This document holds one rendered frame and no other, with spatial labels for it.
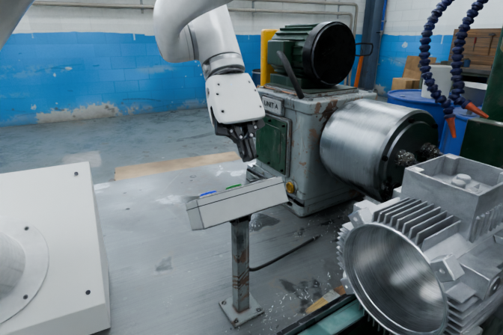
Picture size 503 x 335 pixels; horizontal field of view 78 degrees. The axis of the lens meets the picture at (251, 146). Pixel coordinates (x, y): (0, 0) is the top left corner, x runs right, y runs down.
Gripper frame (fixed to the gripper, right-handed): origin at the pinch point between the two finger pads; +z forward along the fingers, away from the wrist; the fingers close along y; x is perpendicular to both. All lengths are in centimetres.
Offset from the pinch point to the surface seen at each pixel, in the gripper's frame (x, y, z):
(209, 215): -3.5, -11.8, 9.7
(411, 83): 275, 516, -102
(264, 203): -3.5, -1.6, 10.5
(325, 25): 4.7, 37.9, -30.8
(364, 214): -18.5, 5.3, 15.5
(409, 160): -6.9, 35.4, 10.8
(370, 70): 392, 582, -183
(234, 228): 1.5, -6.2, 13.3
